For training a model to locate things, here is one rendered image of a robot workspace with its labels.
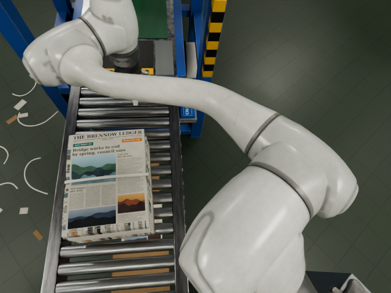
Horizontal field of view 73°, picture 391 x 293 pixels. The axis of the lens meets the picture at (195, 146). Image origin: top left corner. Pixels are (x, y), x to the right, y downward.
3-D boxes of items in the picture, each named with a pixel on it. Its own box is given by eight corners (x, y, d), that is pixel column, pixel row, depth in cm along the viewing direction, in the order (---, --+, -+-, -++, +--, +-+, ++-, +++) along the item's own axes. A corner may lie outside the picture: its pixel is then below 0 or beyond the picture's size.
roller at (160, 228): (176, 234, 114) (176, 232, 109) (63, 242, 109) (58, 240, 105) (175, 222, 116) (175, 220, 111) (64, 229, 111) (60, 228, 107)
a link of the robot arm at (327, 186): (292, 97, 46) (241, 145, 42) (391, 164, 40) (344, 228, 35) (273, 136, 58) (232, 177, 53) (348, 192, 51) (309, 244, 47)
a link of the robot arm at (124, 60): (137, 54, 71) (140, 70, 76) (138, 30, 75) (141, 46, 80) (103, 54, 70) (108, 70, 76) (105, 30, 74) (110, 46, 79)
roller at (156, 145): (172, 152, 130) (172, 147, 125) (74, 155, 125) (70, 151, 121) (172, 142, 132) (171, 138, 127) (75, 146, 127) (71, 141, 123)
